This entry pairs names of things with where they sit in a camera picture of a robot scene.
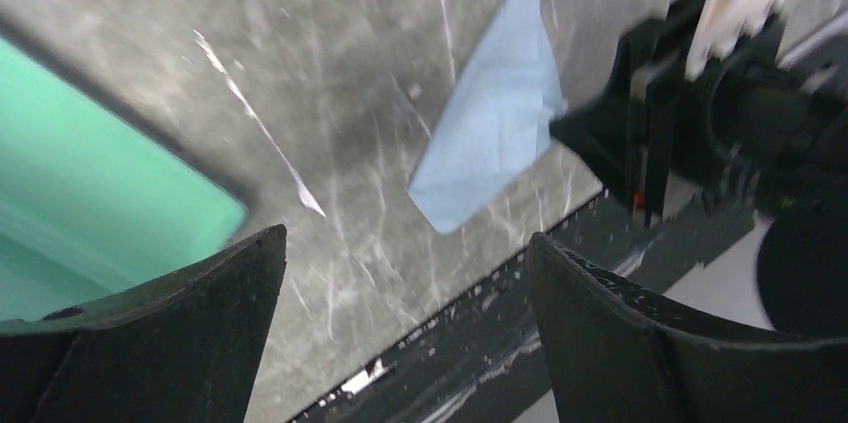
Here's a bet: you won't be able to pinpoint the grey blue glasses case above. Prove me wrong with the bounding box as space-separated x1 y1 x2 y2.
1 42 247 320

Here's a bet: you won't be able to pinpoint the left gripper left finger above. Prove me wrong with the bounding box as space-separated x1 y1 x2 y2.
1 225 287 422

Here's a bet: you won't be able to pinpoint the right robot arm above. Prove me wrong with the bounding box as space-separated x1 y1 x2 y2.
549 0 847 337

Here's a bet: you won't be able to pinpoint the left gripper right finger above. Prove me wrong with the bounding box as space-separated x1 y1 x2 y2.
527 233 847 422

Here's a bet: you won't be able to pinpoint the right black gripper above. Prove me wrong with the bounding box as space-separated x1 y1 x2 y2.
549 0 847 225

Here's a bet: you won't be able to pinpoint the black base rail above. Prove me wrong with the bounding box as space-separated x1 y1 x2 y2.
296 192 754 422

